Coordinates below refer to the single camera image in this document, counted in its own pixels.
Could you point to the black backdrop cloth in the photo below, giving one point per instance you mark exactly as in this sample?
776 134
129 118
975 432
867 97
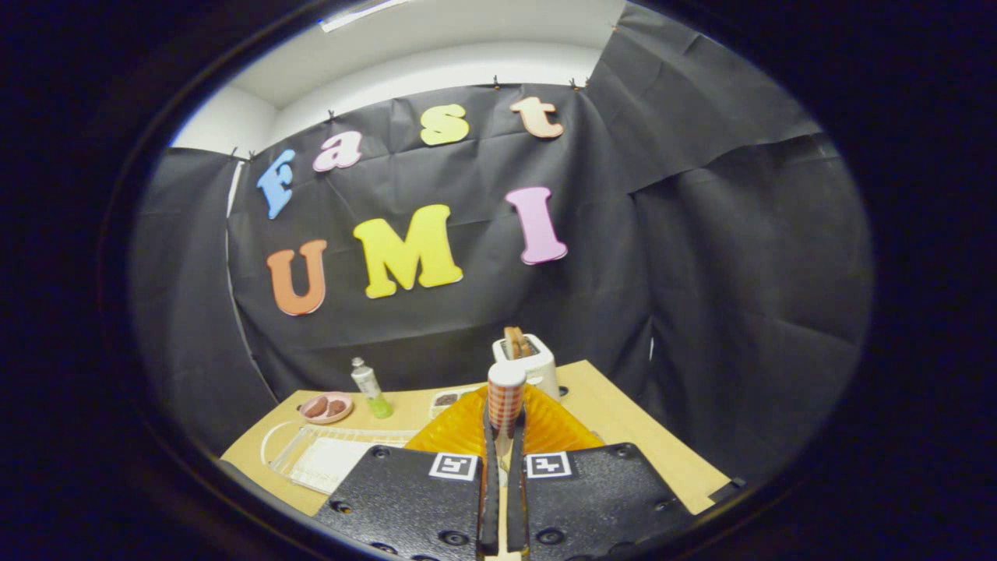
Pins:
701 273

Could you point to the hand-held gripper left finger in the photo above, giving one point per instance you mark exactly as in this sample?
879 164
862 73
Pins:
491 506

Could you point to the white toaster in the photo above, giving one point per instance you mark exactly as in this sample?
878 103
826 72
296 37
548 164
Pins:
541 366

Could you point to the bread slice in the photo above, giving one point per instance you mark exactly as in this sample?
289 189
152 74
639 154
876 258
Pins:
518 343

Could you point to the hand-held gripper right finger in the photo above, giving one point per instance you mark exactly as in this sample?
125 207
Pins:
517 506

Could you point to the white divided bean tray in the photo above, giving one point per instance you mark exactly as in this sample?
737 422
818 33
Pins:
436 409

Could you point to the green tea bottle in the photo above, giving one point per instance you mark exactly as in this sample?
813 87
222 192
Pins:
366 383

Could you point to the ceiling light panel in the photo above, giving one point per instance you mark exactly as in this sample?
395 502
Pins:
358 14

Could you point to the pink plate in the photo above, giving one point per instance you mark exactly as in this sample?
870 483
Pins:
325 420

